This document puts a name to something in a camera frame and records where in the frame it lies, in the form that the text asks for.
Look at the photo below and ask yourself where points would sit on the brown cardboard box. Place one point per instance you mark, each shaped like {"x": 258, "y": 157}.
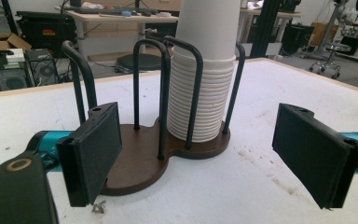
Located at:
{"x": 321, "y": 31}

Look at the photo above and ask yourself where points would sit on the stack of white paper cups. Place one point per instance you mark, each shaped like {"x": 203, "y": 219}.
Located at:
{"x": 211, "y": 31}

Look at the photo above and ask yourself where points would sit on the office chair base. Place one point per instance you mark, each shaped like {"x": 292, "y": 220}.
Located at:
{"x": 334, "y": 49}

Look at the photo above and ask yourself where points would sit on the brown cup holder black rods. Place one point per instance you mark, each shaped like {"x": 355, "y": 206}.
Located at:
{"x": 136, "y": 161}

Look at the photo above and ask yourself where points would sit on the small white box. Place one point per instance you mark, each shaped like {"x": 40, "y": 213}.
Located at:
{"x": 15, "y": 55}

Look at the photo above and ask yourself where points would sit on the black equipment case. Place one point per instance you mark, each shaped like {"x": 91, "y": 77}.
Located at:
{"x": 46, "y": 31}

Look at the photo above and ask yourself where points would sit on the black bin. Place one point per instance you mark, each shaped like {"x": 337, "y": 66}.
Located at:
{"x": 296, "y": 39}

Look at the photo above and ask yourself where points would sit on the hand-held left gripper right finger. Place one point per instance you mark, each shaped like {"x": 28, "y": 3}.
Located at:
{"x": 313, "y": 152}

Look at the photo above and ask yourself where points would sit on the black keyboard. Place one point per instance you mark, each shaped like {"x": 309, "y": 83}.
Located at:
{"x": 105, "y": 10}

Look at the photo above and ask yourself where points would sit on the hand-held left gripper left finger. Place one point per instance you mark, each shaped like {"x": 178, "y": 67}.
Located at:
{"x": 90, "y": 155}

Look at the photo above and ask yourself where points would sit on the round black stand base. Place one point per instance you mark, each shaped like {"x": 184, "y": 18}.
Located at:
{"x": 143, "y": 61}

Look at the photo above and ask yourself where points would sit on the black metal frame post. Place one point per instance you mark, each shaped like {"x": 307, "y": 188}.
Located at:
{"x": 265, "y": 28}

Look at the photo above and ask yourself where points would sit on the light wooden desk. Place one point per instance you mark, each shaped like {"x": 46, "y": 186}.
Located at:
{"x": 112, "y": 19}
{"x": 289, "y": 14}

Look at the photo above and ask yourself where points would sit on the black computer tower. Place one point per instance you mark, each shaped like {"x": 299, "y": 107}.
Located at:
{"x": 42, "y": 68}
{"x": 7, "y": 79}

